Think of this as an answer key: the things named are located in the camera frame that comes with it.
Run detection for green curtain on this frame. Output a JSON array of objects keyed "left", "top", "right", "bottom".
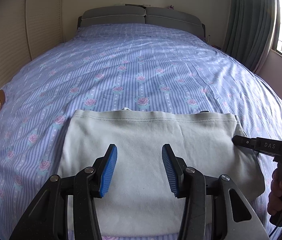
[{"left": 223, "top": 0, "right": 279, "bottom": 73}]

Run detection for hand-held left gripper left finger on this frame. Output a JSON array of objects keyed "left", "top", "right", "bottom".
[{"left": 10, "top": 144, "right": 118, "bottom": 240}]

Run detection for light green long-sleeve shirt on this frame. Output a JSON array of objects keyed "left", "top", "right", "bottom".
[{"left": 57, "top": 107, "right": 265, "bottom": 232}]

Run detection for flat books on headboard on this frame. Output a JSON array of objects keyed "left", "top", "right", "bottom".
[{"left": 116, "top": 3, "right": 151, "bottom": 8}]

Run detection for black cable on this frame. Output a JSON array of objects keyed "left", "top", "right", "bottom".
[{"left": 268, "top": 220, "right": 282, "bottom": 238}]

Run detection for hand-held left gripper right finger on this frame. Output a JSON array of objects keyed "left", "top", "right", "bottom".
[{"left": 161, "top": 144, "right": 270, "bottom": 240}]

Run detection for cream wardrobe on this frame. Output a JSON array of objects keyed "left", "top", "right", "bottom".
[{"left": 0, "top": 0, "right": 65, "bottom": 100}]

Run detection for grey headboard cushion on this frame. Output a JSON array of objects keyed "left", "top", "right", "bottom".
[
  {"left": 144, "top": 7, "right": 204, "bottom": 32},
  {"left": 80, "top": 6, "right": 145, "bottom": 28}
]

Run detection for blue floral bed sheet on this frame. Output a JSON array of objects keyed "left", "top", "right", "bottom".
[{"left": 0, "top": 22, "right": 282, "bottom": 240}]

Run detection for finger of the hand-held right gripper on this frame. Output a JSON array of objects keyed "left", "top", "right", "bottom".
[{"left": 232, "top": 135, "right": 259, "bottom": 154}]

